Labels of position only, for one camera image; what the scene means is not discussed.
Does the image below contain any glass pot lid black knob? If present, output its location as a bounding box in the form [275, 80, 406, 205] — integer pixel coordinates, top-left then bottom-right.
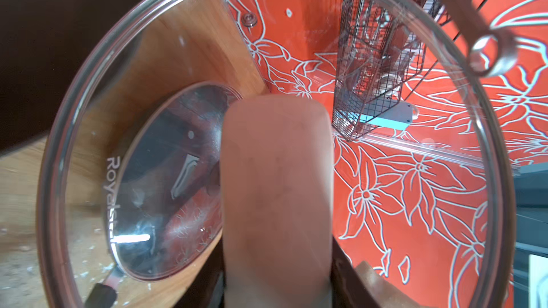
[104, 80, 245, 283]

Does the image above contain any glass lid white handle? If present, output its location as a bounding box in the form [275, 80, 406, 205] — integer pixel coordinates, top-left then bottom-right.
[37, 0, 517, 307]

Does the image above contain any black frying pan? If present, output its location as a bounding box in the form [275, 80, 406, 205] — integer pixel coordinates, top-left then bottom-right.
[83, 80, 245, 308]

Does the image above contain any light blue bottle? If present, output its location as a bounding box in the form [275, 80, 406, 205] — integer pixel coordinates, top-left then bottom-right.
[359, 101, 420, 131]

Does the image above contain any black wire basket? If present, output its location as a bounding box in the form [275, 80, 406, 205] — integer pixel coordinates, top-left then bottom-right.
[331, 0, 476, 142]

